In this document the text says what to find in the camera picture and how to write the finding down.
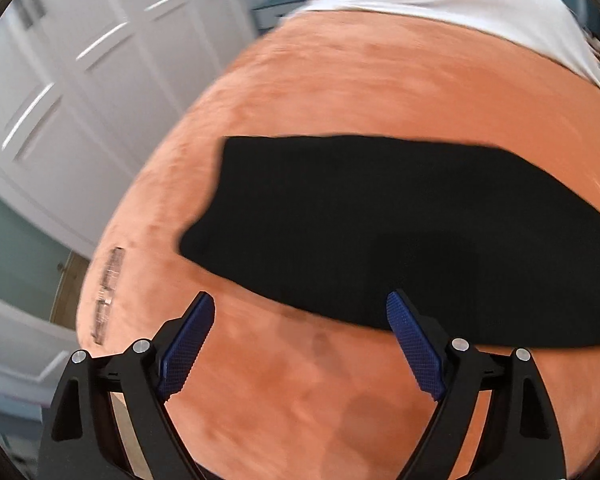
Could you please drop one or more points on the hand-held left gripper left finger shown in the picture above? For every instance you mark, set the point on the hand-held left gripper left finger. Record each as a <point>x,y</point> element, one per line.
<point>187,345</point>

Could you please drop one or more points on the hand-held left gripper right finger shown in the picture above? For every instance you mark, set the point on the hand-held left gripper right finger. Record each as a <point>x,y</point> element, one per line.
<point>415,350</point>

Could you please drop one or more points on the white wardrobe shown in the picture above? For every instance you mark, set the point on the white wardrobe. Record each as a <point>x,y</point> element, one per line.
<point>105,85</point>

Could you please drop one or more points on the grey blanket label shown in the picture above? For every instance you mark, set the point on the grey blanket label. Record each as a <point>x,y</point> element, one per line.
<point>109,285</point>

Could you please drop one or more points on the blue nightstand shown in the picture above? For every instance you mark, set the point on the blue nightstand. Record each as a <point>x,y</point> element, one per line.
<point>275,12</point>

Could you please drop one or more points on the black pants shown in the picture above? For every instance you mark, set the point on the black pants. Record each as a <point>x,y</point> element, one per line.
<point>355,220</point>

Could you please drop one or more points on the orange plush blanket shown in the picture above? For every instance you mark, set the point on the orange plush blanket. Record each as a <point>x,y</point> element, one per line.
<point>330,85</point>

